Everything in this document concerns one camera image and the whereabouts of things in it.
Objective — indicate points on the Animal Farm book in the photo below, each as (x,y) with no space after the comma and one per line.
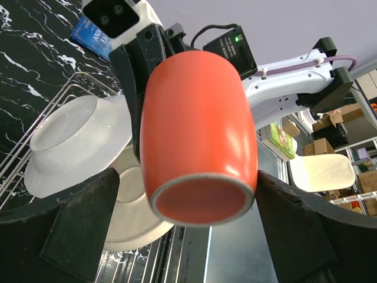
(88,35)

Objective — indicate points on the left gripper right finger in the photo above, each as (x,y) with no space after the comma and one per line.
(312,240)

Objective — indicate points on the white fluted plate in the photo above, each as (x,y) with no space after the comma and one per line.
(78,140)

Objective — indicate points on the pink plate with leaf sprig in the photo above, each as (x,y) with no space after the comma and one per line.
(133,223)

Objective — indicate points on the metal wire dish rack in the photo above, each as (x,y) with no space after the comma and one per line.
(178,256)

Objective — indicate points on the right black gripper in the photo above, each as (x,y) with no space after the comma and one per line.
(134,62)

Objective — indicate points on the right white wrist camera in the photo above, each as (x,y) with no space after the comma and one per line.
(120,20)

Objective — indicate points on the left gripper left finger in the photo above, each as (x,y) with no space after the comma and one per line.
(59,238)

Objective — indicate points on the orange mug white inside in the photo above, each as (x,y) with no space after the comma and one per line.
(198,146)

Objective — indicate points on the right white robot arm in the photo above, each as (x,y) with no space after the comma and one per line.
(273,90)

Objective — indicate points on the cardboard boxes on shelves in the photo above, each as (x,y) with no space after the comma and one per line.
(338,129)

